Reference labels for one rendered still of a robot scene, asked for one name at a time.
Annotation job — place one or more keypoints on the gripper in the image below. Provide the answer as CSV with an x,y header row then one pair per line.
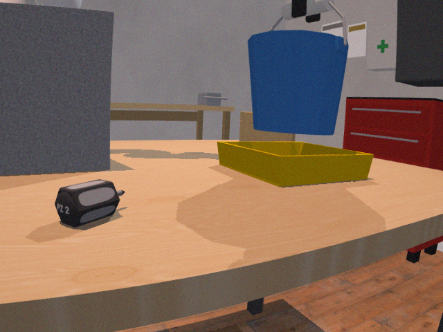
x,y
299,8

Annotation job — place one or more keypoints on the blue pail with grey handle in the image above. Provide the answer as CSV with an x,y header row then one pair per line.
x,y
297,76

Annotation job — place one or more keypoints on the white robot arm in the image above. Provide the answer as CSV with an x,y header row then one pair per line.
x,y
61,3

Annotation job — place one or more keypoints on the yellow shallow tray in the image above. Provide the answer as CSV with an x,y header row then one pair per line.
x,y
277,163

